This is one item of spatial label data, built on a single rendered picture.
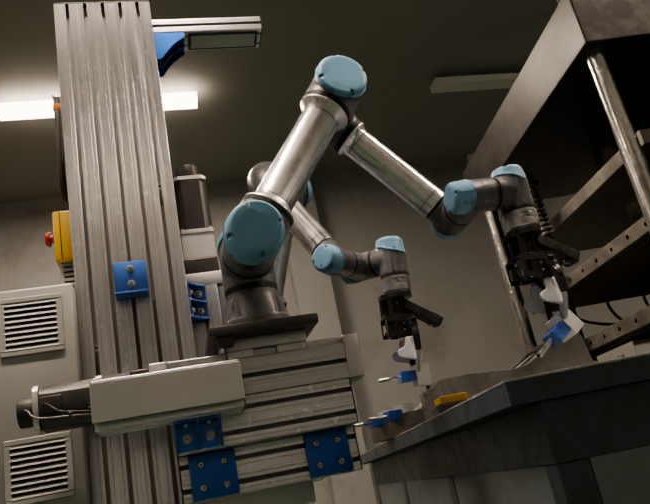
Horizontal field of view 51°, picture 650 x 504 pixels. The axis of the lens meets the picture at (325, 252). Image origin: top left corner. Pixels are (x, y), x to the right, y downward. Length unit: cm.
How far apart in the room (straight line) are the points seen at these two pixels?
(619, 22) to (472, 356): 392
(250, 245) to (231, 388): 28
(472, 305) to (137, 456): 470
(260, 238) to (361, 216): 465
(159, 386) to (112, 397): 8
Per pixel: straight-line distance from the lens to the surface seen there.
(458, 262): 608
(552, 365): 176
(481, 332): 596
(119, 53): 194
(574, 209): 274
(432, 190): 165
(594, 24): 236
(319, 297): 549
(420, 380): 178
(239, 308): 143
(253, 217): 134
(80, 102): 186
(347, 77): 155
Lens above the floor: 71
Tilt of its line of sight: 19 degrees up
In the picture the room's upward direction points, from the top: 12 degrees counter-clockwise
